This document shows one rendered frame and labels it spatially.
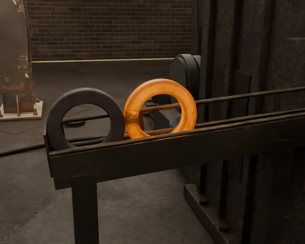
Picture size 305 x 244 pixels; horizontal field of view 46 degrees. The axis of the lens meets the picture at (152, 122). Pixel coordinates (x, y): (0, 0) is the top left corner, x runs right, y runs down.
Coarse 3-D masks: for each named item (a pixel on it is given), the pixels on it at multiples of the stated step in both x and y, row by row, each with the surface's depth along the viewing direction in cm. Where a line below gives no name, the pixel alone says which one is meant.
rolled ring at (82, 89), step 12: (72, 96) 82; (84, 96) 83; (96, 96) 84; (108, 96) 84; (60, 108) 82; (108, 108) 85; (120, 108) 86; (48, 120) 83; (60, 120) 83; (120, 120) 87; (48, 132) 83; (60, 132) 84; (120, 132) 88; (60, 144) 85; (72, 144) 89
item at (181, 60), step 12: (180, 60) 220; (192, 60) 218; (180, 72) 222; (192, 72) 213; (180, 84) 223; (192, 84) 213; (180, 108) 226; (156, 120) 266; (168, 120) 239; (180, 168) 222; (192, 168) 200; (192, 180) 201
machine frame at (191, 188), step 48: (240, 0) 129; (288, 0) 104; (240, 48) 133; (288, 48) 106; (288, 96) 107; (192, 192) 180; (240, 192) 135; (288, 192) 118; (240, 240) 137; (288, 240) 124
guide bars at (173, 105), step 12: (228, 96) 100; (240, 96) 101; (252, 96) 102; (276, 96) 104; (144, 108) 95; (156, 108) 95; (168, 108) 96; (276, 108) 106; (300, 108) 105; (72, 120) 90; (84, 120) 91; (228, 120) 100; (240, 120) 101; (144, 132) 94; (156, 132) 95; (168, 132) 96; (84, 144) 91
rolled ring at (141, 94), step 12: (144, 84) 87; (156, 84) 87; (168, 84) 87; (132, 96) 87; (144, 96) 87; (180, 96) 89; (192, 96) 90; (132, 108) 87; (192, 108) 91; (132, 120) 88; (180, 120) 94; (192, 120) 92; (132, 132) 89
